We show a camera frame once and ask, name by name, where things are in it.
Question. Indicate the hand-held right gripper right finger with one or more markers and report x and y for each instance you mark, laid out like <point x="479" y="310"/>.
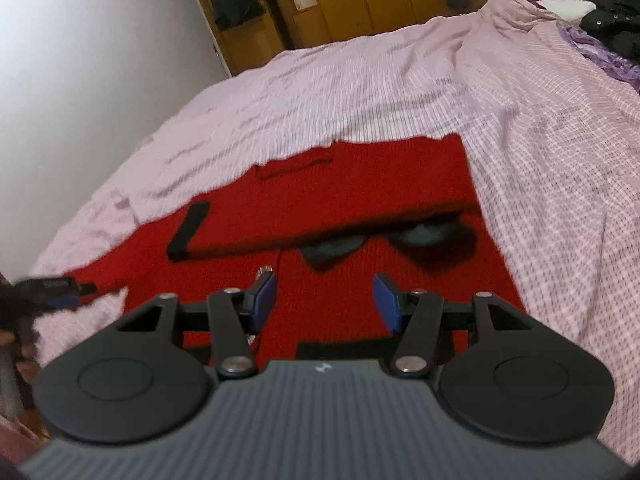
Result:
<point x="386" y="305"/>

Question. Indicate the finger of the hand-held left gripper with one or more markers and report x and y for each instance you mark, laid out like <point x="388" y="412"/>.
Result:
<point x="57" y="290"/>

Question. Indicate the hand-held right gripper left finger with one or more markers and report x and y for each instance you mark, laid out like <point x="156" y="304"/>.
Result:
<point x="263" y="302"/>

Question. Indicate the red knit sweater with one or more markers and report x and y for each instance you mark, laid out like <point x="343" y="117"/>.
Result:
<point x="350" y="185"/>

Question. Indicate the pink checkered bed sheet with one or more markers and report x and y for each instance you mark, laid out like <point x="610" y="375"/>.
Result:
<point x="500" y="100"/>

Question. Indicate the purple cloth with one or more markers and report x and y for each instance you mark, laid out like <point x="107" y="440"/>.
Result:
<point x="607" y="62"/>

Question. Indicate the white pillow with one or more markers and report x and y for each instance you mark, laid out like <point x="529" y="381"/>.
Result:
<point x="567" y="9"/>

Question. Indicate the black jacket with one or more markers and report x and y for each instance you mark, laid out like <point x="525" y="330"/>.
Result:
<point x="617" y="15"/>

